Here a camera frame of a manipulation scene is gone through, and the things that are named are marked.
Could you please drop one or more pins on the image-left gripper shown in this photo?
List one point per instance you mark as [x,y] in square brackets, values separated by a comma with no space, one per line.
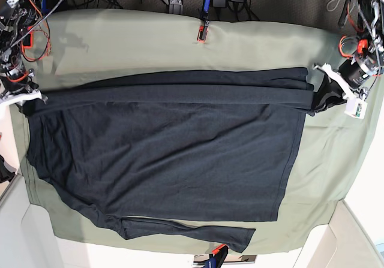
[20,88]

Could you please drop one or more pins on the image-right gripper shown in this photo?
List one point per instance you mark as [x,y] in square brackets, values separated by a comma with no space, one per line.
[349,79]

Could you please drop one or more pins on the dark navy long-sleeve T-shirt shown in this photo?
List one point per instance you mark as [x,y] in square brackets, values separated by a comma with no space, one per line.
[198,153]

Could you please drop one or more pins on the green table cloth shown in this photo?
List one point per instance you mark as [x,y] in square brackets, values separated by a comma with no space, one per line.
[91,45]

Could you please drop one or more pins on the orange black clamp top-left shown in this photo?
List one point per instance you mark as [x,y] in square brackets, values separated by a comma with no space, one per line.
[28,41]

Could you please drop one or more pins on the black object left edge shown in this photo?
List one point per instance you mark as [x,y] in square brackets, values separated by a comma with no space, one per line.
[5,174]

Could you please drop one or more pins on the orange blue clamp bottom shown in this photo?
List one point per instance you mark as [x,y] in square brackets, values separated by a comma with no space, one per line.
[217,257]

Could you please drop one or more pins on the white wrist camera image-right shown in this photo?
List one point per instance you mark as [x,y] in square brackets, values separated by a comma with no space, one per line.
[356,108]

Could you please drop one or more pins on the blue handled clamp top-centre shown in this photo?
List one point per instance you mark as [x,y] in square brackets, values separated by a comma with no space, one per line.
[203,30]

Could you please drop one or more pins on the metal table bracket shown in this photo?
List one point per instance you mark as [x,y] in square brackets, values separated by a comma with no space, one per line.
[176,7]

